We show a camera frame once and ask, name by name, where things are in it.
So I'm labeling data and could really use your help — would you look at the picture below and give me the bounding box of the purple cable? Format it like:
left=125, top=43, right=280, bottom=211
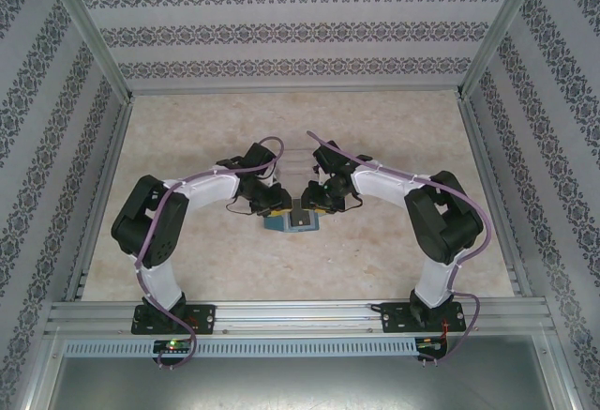
left=134, top=135, right=286, bottom=370
left=305, top=129, right=487, bottom=367

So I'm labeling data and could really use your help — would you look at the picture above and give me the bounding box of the slotted grey cable duct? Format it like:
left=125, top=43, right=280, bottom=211
left=63, top=338, right=418, bottom=357

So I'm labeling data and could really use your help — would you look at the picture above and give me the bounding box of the blue leather card holder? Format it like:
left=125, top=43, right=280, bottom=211
left=262, top=207, right=321, bottom=235

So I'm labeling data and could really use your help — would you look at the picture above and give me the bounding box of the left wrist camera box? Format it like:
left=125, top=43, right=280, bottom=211
left=242, top=141, right=278, bottom=175

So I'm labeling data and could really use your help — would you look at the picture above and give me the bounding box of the grey metal panel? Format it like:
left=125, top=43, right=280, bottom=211
left=46, top=356, right=571, bottom=410

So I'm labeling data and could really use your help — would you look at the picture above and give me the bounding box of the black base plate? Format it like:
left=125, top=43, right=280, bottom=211
left=380, top=301, right=465, bottom=335
left=133, top=304, right=218, bottom=336

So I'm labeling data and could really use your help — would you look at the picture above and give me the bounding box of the aluminium side rail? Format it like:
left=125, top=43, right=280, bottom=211
left=63, top=98, right=137, bottom=303
left=457, top=98, right=535, bottom=298

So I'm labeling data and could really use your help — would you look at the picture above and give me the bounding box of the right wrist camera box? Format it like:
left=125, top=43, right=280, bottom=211
left=311, top=140, right=352, bottom=173

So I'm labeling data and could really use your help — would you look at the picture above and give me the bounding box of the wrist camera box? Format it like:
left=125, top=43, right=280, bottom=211
left=242, top=141, right=278, bottom=175
left=311, top=140, right=352, bottom=173

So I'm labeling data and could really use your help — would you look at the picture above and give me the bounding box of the aluminium rail beam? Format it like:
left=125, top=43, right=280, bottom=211
left=44, top=300, right=552, bottom=336

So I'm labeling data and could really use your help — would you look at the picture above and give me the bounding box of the small circuit board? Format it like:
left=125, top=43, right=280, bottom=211
left=153, top=339, right=194, bottom=354
left=416, top=337, right=449, bottom=353

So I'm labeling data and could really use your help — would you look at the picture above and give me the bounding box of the thin black cable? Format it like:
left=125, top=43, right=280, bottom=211
left=224, top=193, right=263, bottom=218
left=335, top=191, right=366, bottom=214

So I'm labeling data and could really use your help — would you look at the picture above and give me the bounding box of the aluminium frame post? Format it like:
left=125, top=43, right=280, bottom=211
left=39, top=0, right=137, bottom=104
left=455, top=0, right=562, bottom=101

